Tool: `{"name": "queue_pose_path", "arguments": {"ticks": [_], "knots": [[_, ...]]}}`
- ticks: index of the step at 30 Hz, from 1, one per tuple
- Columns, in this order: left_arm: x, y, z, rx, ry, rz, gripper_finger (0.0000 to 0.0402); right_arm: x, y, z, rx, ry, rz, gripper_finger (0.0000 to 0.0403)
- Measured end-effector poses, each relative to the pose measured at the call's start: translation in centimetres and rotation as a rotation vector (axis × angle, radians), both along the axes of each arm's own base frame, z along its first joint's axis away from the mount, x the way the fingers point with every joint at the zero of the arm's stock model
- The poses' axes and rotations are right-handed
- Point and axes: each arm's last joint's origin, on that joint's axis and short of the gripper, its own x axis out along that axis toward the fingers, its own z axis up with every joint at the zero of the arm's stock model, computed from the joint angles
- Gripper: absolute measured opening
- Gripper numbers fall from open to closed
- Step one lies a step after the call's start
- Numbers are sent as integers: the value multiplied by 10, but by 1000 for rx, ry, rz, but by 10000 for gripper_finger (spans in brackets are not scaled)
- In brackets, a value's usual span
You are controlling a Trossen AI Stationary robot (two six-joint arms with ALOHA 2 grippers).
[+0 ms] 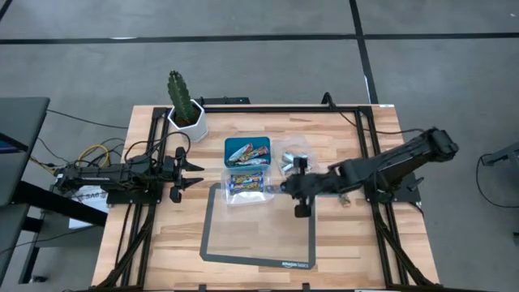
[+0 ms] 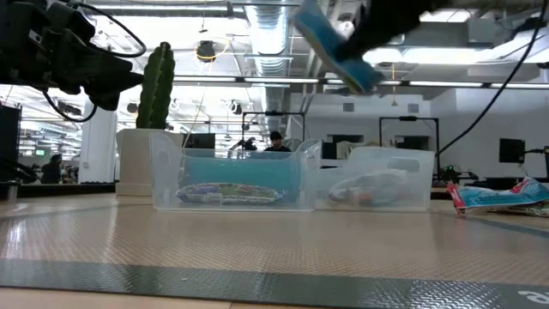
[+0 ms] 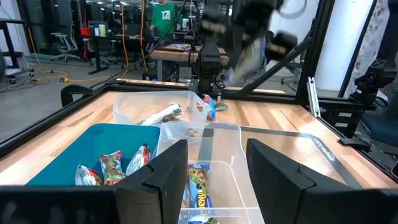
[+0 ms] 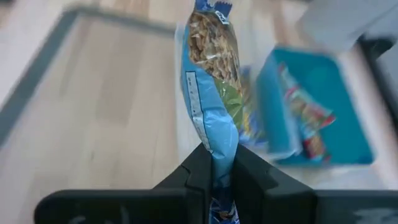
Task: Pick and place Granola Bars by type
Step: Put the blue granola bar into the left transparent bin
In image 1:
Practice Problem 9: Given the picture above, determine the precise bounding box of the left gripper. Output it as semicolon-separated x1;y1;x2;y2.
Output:
161;146;205;204

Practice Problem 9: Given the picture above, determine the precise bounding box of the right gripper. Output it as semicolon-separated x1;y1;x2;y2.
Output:
279;157;332;218

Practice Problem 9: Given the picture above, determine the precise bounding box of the red blue granola bar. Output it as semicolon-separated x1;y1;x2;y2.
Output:
242;144;271;161
229;157;269;167
226;142;255;166

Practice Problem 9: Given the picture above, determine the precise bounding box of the green purple granola bar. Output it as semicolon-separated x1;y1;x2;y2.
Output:
228;181;265;193

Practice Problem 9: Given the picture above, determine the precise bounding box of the blue purple granola bar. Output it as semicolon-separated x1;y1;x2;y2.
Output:
228;171;265;184

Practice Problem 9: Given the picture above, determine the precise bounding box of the white hexagonal planter pot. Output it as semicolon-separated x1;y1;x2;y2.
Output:
166;98;210;144

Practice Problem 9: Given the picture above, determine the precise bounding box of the frosted plastic bin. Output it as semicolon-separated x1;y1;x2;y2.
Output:
270;136;321;179

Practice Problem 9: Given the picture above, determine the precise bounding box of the clear plastic bin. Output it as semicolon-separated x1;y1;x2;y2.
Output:
220;163;277;208

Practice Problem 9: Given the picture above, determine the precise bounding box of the blue plastic bin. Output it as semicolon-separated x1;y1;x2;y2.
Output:
223;135;272;169

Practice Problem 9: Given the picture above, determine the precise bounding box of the translucent mat with dark border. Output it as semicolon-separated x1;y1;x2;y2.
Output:
199;182;318;270

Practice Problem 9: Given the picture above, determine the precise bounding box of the green cactus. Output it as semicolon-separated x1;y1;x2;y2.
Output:
166;69;196;125

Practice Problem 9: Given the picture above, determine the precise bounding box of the black power strip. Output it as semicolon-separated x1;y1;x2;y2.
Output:
199;96;251;106

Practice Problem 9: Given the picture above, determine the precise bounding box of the white labelled box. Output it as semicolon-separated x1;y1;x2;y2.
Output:
67;184;109;230

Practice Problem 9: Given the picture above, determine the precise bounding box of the black stand beam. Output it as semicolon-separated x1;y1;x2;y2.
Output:
11;180;109;228

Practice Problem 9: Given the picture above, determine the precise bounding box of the grey desk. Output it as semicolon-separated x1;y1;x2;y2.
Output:
0;202;32;285
0;96;51;208

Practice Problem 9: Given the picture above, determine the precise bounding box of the grey stand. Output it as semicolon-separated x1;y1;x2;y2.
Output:
481;140;519;167

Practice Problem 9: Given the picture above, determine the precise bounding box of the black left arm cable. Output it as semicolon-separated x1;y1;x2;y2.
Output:
122;130;192;165

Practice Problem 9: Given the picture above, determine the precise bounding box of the black aluminium table frame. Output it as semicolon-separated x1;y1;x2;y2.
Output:
91;104;442;292

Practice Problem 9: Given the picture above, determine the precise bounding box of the thin black table cable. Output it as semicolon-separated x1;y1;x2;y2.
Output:
322;92;426;135

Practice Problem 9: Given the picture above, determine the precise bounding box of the yellow cable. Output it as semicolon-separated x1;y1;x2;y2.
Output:
28;144;111;175

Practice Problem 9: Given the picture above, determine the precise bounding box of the black floor cable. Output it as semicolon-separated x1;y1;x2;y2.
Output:
45;108;130;131
475;152;519;210

